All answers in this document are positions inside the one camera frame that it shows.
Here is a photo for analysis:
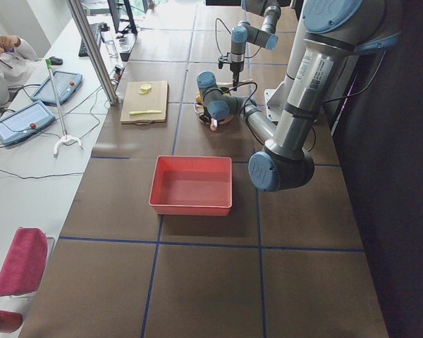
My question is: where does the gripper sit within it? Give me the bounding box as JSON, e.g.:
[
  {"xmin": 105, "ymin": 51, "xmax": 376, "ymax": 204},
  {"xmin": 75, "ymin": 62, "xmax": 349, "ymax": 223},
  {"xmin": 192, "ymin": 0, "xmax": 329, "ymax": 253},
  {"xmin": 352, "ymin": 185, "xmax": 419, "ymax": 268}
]
[{"xmin": 230, "ymin": 61, "xmax": 244, "ymax": 91}]

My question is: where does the wooden handle black brush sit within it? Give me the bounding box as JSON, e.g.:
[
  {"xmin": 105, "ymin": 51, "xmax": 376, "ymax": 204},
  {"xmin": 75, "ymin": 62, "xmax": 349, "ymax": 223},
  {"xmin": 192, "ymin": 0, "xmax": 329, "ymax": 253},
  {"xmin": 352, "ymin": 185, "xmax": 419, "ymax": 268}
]
[{"xmin": 216, "ymin": 79, "xmax": 253, "ymax": 88}]

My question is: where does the pink dustpan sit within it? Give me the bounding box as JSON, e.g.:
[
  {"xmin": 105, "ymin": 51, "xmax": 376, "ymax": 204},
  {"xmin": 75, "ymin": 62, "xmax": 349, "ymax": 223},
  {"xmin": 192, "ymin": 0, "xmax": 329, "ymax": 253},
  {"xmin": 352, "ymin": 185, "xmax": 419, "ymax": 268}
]
[{"xmin": 193, "ymin": 103, "xmax": 233, "ymax": 131}]

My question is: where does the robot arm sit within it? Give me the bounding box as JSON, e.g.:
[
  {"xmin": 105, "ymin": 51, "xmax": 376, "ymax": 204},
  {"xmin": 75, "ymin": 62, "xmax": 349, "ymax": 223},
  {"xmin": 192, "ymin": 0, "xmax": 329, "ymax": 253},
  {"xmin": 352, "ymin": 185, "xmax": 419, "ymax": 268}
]
[
  {"xmin": 197, "ymin": 1, "xmax": 403, "ymax": 192},
  {"xmin": 228, "ymin": 1, "xmax": 281, "ymax": 86}
]

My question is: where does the pink plastic bin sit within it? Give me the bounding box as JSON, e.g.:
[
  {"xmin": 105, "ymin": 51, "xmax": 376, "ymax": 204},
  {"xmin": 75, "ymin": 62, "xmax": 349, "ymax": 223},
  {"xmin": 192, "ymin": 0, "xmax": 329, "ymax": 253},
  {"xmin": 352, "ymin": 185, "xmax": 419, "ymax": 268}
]
[{"xmin": 149, "ymin": 156, "xmax": 233, "ymax": 216}]

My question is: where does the wooden cutting board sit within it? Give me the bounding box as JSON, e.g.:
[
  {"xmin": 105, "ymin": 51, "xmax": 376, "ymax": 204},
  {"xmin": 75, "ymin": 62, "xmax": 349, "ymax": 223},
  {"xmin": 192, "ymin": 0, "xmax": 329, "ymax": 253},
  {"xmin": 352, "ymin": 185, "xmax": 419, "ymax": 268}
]
[{"xmin": 120, "ymin": 80, "xmax": 168, "ymax": 124}]

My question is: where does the yellow-green plastic knife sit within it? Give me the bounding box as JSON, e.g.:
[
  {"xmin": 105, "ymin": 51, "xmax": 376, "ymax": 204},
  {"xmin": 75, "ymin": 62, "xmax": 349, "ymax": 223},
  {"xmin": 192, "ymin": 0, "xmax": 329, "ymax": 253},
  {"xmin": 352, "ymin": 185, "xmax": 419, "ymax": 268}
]
[{"xmin": 128, "ymin": 109, "xmax": 162, "ymax": 116}]

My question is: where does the black monitor stand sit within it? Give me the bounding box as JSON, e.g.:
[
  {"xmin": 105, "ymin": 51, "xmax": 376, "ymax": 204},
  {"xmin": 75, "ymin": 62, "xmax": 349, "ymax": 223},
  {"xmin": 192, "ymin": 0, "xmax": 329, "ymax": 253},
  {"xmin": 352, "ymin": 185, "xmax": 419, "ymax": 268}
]
[{"xmin": 107, "ymin": 0, "xmax": 137, "ymax": 35}]

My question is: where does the black keyboard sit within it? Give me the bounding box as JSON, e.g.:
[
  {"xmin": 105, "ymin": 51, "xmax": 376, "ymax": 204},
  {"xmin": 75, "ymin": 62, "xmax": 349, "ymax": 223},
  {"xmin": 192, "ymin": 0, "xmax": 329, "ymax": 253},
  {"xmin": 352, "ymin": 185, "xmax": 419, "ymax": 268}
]
[{"xmin": 78, "ymin": 22, "xmax": 106, "ymax": 58}]

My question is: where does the far teach pendant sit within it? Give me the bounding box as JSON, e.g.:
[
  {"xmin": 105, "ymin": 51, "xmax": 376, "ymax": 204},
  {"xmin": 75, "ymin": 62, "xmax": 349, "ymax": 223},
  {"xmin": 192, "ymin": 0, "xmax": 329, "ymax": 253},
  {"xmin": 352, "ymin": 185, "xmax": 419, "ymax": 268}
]
[{"xmin": 30, "ymin": 71, "xmax": 83, "ymax": 106}]

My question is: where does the teach pendant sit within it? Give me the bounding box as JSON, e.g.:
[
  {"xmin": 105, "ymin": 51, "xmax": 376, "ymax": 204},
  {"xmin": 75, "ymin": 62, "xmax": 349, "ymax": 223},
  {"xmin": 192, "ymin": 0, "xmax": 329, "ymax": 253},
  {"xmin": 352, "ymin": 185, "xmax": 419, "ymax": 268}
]
[
  {"xmin": 0, "ymin": 101, "xmax": 55, "ymax": 146},
  {"xmin": 30, "ymin": 71, "xmax": 83, "ymax": 106}
]

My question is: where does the white stand with pole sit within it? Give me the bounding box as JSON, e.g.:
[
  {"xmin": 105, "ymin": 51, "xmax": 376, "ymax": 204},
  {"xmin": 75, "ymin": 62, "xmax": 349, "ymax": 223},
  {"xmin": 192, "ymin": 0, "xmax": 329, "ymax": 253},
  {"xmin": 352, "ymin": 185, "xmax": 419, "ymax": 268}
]
[{"xmin": 45, "ymin": 58, "xmax": 83, "ymax": 158}]

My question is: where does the black computer mouse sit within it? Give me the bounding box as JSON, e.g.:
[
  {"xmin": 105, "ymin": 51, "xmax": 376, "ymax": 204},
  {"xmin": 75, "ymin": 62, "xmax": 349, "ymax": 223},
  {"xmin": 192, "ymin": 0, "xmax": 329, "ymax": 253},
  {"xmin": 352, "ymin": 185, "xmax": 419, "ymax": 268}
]
[{"xmin": 49, "ymin": 56, "xmax": 63, "ymax": 65}]

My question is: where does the near teach pendant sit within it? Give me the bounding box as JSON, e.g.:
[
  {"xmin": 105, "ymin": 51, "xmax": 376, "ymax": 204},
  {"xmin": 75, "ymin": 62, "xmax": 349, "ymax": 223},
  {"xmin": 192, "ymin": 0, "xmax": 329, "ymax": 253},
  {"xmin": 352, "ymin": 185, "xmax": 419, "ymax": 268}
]
[{"xmin": 0, "ymin": 101, "xmax": 55, "ymax": 146}]

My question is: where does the seated person in white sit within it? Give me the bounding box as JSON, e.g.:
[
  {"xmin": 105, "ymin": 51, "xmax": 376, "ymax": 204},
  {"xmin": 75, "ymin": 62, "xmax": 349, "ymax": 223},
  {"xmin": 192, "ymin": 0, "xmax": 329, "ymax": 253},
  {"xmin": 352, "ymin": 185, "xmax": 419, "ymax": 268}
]
[{"xmin": 0, "ymin": 35, "xmax": 40, "ymax": 107}]

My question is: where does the magenta cloth on chair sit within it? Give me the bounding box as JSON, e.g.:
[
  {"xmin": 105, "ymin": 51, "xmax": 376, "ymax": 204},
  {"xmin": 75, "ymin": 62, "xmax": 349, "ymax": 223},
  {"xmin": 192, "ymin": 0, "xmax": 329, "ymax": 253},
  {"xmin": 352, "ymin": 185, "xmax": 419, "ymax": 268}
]
[{"xmin": 0, "ymin": 227, "xmax": 49, "ymax": 298}]

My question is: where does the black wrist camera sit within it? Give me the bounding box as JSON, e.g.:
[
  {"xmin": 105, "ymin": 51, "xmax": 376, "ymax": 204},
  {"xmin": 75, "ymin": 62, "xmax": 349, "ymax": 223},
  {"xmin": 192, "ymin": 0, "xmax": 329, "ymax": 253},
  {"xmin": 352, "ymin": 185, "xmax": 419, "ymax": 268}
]
[
  {"xmin": 198, "ymin": 110, "xmax": 212, "ymax": 125},
  {"xmin": 218, "ymin": 53, "xmax": 232, "ymax": 69}
]

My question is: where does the white pillar mount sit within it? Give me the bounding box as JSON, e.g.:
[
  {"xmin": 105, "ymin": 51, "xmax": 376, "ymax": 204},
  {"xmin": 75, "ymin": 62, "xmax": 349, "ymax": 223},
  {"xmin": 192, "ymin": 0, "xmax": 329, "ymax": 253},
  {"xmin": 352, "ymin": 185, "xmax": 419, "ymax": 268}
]
[{"xmin": 264, "ymin": 16, "xmax": 307, "ymax": 124}]

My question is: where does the aluminium frame post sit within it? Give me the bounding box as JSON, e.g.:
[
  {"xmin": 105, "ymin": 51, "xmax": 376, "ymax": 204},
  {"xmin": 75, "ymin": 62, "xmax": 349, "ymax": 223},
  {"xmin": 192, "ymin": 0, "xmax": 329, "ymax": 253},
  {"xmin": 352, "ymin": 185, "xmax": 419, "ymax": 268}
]
[{"xmin": 67, "ymin": 0, "xmax": 118, "ymax": 106}]

